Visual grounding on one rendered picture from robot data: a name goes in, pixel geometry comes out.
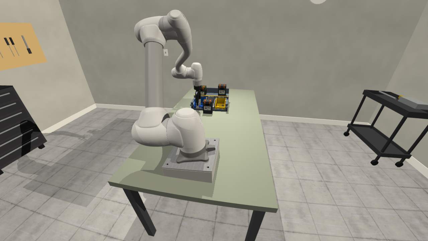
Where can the dark grey metal shelf rack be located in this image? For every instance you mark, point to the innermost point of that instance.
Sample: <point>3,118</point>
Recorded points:
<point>210,92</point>

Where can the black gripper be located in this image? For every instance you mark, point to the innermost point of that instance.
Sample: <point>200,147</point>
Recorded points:
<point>198,95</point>

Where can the black case with handle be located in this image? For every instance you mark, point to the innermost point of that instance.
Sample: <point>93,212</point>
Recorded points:
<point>222,90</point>

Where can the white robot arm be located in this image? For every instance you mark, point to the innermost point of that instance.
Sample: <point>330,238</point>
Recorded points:
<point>154,127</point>

